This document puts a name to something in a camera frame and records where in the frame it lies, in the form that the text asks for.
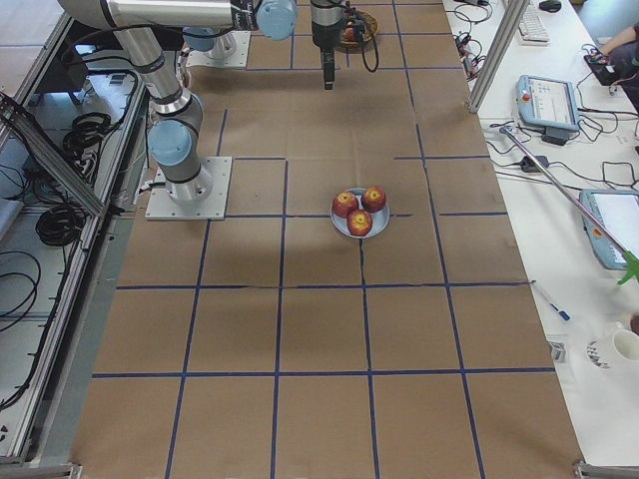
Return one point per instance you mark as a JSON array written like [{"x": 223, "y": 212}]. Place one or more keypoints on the red apple plate left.
[{"x": 344, "y": 204}]

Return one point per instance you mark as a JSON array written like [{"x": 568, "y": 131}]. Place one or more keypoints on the red apple plate front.
[{"x": 359, "y": 223}]

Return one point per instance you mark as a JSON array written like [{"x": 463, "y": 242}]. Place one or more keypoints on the blue teach pendant far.
[{"x": 544, "y": 102}]

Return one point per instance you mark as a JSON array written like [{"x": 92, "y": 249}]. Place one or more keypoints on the red apple plate back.
[{"x": 373, "y": 199}]

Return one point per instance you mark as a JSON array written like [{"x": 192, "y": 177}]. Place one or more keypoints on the woven wicker basket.
[{"x": 365, "y": 28}]

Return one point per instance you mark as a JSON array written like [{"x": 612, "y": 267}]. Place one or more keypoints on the aluminium frame post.
[{"x": 503, "y": 35}]

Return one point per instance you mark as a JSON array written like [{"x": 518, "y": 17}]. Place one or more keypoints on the white mug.
[{"x": 617, "y": 347}]

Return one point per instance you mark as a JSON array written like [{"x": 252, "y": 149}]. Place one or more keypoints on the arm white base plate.
[
  {"x": 238, "y": 61},
  {"x": 203, "y": 198}
]

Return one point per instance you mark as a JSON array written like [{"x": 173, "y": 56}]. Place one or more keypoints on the red yellow apple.
[{"x": 348, "y": 35}]

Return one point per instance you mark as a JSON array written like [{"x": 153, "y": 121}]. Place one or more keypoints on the red apple plate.
[
  {"x": 359, "y": 223},
  {"x": 373, "y": 199},
  {"x": 344, "y": 204}
]

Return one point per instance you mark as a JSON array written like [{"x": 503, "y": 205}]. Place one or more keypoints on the black computer mouse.
[{"x": 550, "y": 6}]

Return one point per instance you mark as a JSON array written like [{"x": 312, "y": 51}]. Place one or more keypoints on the blue teach pendant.
[
  {"x": 618, "y": 212},
  {"x": 544, "y": 102}
]

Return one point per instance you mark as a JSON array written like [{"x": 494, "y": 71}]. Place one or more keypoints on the long metal rod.
[{"x": 631, "y": 260}]

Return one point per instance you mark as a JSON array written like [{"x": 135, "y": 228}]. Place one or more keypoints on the white keyboard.
[{"x": 531, "y": 31}]

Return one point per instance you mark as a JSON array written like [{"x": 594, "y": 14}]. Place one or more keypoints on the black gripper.
[{"x": 323, "y": 35}]

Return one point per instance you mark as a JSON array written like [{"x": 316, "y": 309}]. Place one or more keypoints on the blue white pen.
[{"x": 560, "y": 311}]

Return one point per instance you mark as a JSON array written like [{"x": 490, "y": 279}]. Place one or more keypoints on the blue teach pendant near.
[{"x": 618, "y": 212}]

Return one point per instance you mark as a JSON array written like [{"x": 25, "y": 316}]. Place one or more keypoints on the silver metal plate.
[{"x": 380, "y": 219}]

